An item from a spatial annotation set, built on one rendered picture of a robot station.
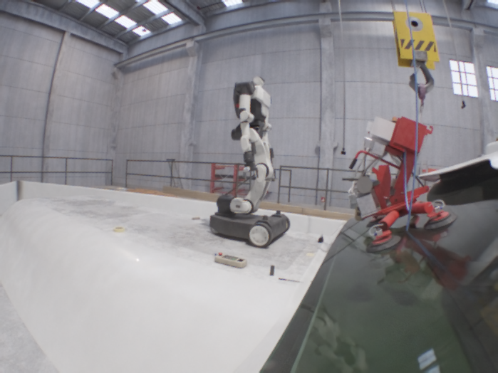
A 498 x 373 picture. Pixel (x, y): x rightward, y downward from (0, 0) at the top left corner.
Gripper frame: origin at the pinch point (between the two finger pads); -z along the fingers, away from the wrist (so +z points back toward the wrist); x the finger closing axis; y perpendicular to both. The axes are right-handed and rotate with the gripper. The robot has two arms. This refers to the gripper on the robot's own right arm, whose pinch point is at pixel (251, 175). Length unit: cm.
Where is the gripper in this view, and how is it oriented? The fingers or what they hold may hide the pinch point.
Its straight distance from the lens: 204.9
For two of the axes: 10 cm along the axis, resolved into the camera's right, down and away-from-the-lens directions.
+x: 9.0, -1.2, -4.2
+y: 4.2, -0.3, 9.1
